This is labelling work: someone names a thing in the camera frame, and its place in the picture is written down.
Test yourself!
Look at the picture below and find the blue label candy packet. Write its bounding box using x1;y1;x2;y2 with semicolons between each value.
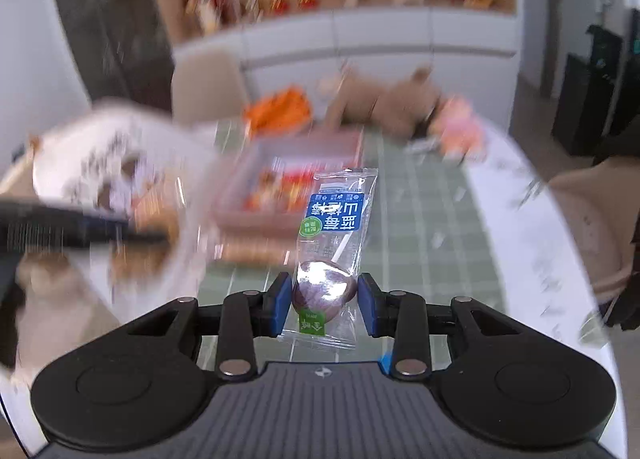
292;168;378;349

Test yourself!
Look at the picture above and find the pink storage box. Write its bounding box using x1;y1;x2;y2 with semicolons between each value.
212;128;363;237

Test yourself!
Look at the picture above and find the green checked tablecloth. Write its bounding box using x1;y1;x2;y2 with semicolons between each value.
198;133;504;367

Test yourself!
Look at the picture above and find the pink plush toy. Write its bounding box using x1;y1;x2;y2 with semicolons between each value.
427;95;486;162

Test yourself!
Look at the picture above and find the orange snack bag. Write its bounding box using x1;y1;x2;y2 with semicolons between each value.
243;86;312;138

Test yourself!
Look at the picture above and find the brown plush bear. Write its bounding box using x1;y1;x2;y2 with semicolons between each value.
320;67;444;142

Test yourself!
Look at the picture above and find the cartoon printed white lid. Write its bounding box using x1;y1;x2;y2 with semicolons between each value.
1;102;220;387

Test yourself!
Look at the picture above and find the beige chair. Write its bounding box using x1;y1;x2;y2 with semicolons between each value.
171;50;250;127

